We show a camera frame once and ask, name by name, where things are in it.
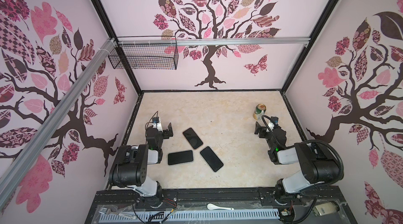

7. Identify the black smartphone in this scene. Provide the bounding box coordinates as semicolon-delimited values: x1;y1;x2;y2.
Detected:
183;127;203;149

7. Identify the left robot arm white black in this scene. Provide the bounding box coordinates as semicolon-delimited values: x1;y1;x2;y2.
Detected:
108;123;173;200

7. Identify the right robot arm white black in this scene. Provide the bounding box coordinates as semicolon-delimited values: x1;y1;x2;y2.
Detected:
255;122;344;199

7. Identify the black phone white case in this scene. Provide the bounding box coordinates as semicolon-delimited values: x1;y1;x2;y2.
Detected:
167;150;194;166

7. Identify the black phone clear case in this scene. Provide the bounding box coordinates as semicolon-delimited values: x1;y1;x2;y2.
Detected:
200;146;224;172

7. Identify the green beverage can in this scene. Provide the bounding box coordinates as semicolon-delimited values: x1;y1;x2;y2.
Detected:
253;104;267;121

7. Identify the white plastic spoon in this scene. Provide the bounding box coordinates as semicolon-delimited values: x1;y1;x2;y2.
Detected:
207;203;235;211

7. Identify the grey box on base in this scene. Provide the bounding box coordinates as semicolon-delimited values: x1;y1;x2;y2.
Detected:
313;201;340;217

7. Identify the aluminium bar back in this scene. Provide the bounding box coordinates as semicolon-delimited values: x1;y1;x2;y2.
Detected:
118;37;311;46

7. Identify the aluminium bar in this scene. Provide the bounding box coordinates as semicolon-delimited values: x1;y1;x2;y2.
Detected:
1;38;116;207
118;37;311;46

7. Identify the aluminium bar left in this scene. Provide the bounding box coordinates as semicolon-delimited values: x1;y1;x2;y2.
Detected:
1;38;116;207

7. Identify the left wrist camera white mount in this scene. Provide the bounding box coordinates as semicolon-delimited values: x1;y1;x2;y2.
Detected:
152;117;163;132

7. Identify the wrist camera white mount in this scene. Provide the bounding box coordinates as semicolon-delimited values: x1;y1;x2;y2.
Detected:
269;117;279;130
152;117;163;132

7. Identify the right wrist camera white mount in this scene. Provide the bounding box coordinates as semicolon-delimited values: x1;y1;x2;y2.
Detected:
269;117;279;130

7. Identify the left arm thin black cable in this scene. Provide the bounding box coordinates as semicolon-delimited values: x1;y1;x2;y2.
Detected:
144;111;160;130

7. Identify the black wire basket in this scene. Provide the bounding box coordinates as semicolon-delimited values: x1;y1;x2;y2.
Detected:
108;35;179;70

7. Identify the white slotted cable duct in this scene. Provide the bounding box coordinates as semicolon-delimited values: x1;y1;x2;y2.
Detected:
96;209;280;224

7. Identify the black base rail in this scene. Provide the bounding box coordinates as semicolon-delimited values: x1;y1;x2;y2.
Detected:
85;186;357;224

